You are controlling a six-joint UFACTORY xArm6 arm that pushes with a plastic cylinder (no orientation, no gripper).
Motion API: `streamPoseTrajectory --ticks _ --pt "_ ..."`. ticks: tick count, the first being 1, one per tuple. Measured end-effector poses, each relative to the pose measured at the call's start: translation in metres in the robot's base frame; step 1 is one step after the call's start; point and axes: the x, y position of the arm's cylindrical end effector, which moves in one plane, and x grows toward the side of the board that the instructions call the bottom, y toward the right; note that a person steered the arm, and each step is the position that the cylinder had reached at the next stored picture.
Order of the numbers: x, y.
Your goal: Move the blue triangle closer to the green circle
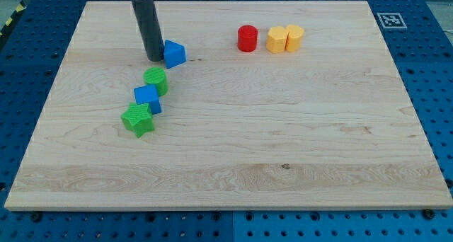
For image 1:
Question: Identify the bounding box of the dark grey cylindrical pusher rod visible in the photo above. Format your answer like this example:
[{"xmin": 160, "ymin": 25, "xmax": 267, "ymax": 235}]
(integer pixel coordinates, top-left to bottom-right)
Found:
[{"xmin": 132, "ymin": 0, "xmax": 164, "ymax": 62}]

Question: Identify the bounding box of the blue triangle block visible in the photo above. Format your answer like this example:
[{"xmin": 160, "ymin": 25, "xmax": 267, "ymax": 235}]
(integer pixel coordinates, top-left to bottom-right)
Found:
[{"xmin": 164, "ymin": 40, "xmax": 186, "ymax": 69}]

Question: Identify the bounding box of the green cylinder block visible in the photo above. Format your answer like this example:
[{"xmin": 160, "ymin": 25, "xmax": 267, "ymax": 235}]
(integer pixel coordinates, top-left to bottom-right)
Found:
[{"xmin": 143, "ymin": 67, "xmax": 168, "ymax": 96}]

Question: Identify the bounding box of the blue cube block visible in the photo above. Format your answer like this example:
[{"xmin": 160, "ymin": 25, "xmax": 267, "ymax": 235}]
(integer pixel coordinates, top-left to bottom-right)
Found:
[{"xmin": 134, "ymin": 84, "xmax": 162, "ymax": 115}]

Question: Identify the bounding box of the red cylinder block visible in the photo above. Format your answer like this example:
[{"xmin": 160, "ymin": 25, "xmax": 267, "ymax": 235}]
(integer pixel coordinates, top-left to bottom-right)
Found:
[{"xmin": 237, "ymin": 25, "xmax": 258, "ymax": 52}]

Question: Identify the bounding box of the green star block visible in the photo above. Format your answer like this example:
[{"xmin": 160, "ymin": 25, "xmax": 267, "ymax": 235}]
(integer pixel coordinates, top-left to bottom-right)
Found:
[{"xmin": 121, "ymin": 103, "xmax": 155, "ymax": 138}]

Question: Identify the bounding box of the yellow hexagon block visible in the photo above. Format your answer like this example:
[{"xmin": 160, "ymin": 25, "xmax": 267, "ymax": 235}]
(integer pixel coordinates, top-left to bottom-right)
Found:
[{"xmin": 266, "ymin": 26, "xmax": 289, "ymax": 54}]

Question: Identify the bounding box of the yellow heart-shaped block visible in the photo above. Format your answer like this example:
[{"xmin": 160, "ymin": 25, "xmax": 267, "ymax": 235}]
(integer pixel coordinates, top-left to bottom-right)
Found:
[{"xmin": 286, "ymin": 25, "xmax": 304, "ymax": 52}]

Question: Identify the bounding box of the light wooden board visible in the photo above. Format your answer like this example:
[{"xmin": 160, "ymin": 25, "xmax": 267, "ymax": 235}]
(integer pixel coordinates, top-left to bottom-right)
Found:
[{"xmin": 5, "ymin": 1, "xmax": 452, "ymax": 212}]

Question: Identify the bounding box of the white fiducial marker tag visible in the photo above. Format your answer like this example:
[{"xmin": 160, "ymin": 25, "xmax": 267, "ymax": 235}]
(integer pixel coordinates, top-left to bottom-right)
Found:
[{"xmin": 377, "ymin": 12, "xmax": 407, "ymax": 30}]

